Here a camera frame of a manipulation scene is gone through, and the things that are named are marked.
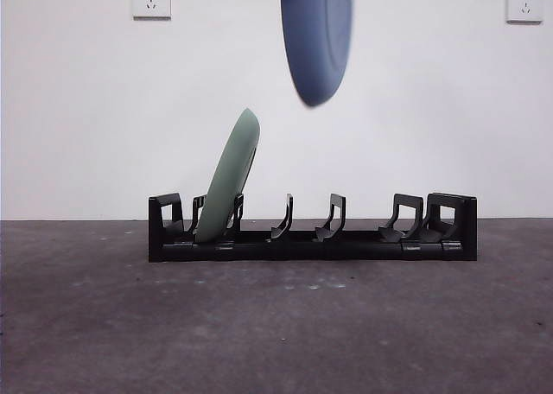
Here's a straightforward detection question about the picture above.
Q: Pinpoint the green round plate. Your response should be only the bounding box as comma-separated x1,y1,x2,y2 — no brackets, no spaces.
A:
194,107,262,244

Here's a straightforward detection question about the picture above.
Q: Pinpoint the blue round plate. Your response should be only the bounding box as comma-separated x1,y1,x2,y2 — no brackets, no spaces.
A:
279,0,354,108

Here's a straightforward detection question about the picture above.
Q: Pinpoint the black plastic plate rack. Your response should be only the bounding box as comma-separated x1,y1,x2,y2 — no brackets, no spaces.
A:
148,192,480,264

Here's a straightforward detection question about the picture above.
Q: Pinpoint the white wall socket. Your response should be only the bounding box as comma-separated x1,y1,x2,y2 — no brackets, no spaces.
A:
132,0,173,22
505,0,545,24

